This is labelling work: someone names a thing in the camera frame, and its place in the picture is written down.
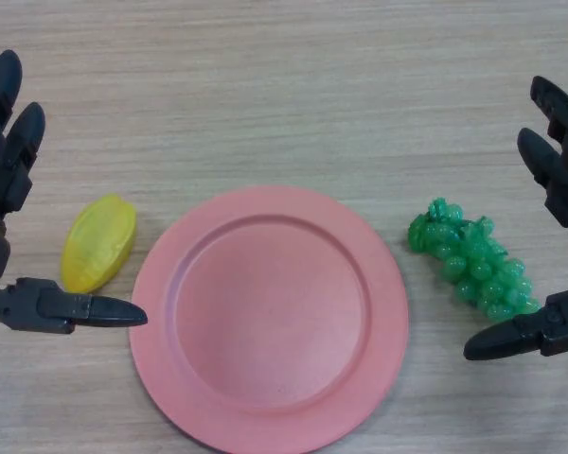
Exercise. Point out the yellow starfruit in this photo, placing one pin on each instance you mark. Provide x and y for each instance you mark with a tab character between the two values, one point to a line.
99	241

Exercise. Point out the pink round plate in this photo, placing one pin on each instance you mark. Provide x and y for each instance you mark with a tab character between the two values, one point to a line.
270	317

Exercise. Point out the green grape bunch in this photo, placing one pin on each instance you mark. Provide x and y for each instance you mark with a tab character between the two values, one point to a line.
478	269

